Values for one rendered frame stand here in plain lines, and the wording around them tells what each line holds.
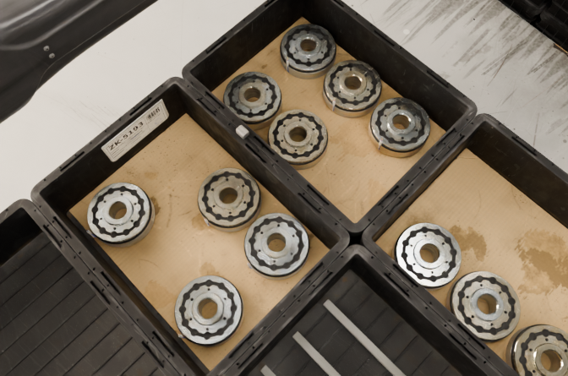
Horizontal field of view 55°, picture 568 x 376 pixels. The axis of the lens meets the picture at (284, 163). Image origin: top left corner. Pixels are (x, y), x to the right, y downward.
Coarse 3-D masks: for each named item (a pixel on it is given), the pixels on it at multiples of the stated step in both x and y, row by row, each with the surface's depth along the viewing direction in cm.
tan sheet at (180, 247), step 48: (192, 144) 95; (96, 192) 92; (192, 192) 92; (96, 240) 89; (144, 240) 89; (192, 240) 88; (240, 240) 88; (144, 288) 86; (240, 288) 85; (288, 288) 85; (240, 336) 82
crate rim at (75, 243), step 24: (192, 96) 87; (120, 120) 86; (216, 120) 86; (96, 144) 84; (240, 144) 84; (48, 216) 80; (72, 240) 78; (96, 264) 77; (120, 288) 76; (168, 360) 72
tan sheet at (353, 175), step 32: (256, 64) 101; (288, 96) 99; (320, 96) 99; (384, 96) 98; (352, 128) 96; (352, 160) 94; (384, 160) 94; (416, 160) 93; (320, 192) 91; (352, 192) 91; (384, 192) 91
